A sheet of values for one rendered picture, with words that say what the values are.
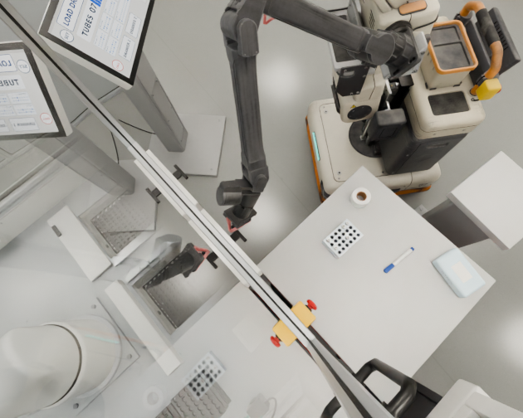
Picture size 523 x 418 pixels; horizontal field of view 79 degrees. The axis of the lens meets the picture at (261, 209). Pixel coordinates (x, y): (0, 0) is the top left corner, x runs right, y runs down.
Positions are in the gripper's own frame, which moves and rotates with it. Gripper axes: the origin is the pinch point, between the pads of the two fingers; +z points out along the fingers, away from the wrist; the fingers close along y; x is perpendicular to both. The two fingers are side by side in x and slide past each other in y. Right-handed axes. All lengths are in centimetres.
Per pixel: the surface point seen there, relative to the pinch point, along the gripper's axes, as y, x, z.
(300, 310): 2.2, 34.6, 0.7
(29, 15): -10, -165, 11
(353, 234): -31.1, 29.6, -9.5
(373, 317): -21, 54, 3
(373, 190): -49, 23, -18
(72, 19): 8, -85, -26
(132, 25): -14, -84, -25
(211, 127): -84, -89, 44
